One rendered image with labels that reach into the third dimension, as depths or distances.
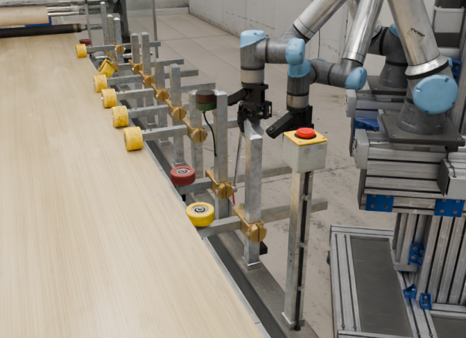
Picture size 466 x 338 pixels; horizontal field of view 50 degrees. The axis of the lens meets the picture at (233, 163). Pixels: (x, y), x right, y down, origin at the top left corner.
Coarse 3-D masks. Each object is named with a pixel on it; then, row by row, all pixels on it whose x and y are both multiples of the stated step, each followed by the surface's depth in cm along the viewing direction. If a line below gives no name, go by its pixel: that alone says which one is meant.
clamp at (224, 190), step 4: (208, 172) 168; (212, 172) 168; (208, 176) 168; (212, 176) 166; (212, 180) 164; (228, 180) 163; (212, 184) 165; (216, 184) 161; (220, 184) 161; (224, 184) 161; (228, 184) 162; (212, 188) 166; (216, 188) 161; (220, 188) 160; (224, 188) 160; (228, 188) 161; (216, 192) 160; (220, 192) 160; (224, 192) 161; (228, 192) 161; (232, 192) 162; (216, 196) 163; (220, 196) 161; (224, 196) 161; (228, 196) 162
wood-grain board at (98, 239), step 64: (0, 64) 289; (64, 64) 289; (0, 128) 197; (64, 128) 197; (0, 192) 149; (64, 192) 149; (128, 192) 149; (0, 256) 120; (64, 256) 120; (128, 256) 120; (192, 256) 120; (0, 320) 101; (64, 320) 101; (128, 320) 101; (192, 320) 101
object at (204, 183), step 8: (264, 168) 174; (272, 168) 174; (280, 168) 174; (288, 168) 176; (232, 176) 168; (240, 176) 169; (264, 176) 173; (272, 176) 174; (192, 184) 163; (200, 184) 164; (208, 184) 165; (232, 184) 169; (184, 192) 163
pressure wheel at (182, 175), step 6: (174, 168) 163; (180, 168) 163; (186, 168) 163; (192, 168) 163; (174, 174) 159; (180, 174) 159; (186, 174) 159; (192, 174) 159; (174, 180) 159; (180, 180) 158; (186, 180) 159; (192, 180) 160
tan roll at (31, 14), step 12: (0, 12) 346; (12, 12) 348; (24, 12) 351; (36, 12) 354; (48, 12) 361; (60, 12) 363; (72, 12) 366; (84, 12) 369; (0, 24) 349; (12, 24) 353; (24, 24) 357
